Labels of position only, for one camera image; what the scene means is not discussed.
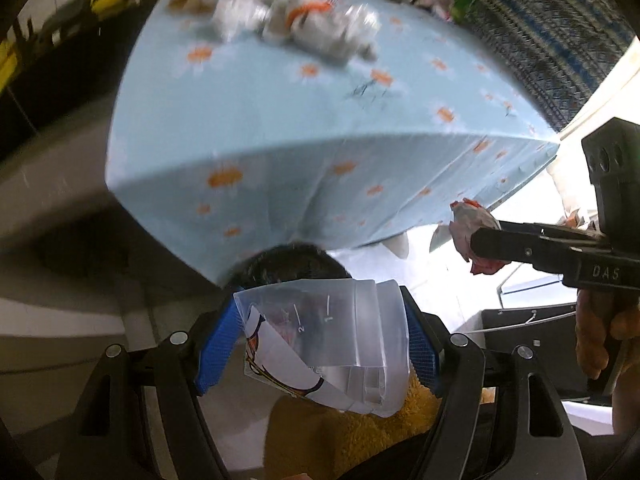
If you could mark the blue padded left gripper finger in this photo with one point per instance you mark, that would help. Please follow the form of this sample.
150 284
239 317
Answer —
214 345
424 345

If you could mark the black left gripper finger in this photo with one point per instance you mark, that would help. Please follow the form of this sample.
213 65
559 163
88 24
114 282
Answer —
552 255
550 230

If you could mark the clear plastic printed cup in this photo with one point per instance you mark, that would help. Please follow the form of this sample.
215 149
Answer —
340 343

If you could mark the white glove orange band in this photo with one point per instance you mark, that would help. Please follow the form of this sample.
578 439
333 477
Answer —
314 26

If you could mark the white plastic bag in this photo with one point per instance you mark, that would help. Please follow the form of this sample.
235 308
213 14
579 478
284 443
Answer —
232 18

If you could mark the clear plastic wrap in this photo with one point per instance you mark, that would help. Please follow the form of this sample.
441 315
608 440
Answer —
361 22

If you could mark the black trash bin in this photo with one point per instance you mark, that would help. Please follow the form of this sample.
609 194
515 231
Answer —
287 263

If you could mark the blue patterned cloth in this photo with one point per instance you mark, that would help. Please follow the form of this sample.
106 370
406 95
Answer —
559 50

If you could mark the mustard fleece sleeve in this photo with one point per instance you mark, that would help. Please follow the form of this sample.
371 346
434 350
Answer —
304 437

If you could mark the blue daisy tablecloth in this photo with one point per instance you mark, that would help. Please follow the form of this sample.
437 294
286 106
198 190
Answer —
221 151

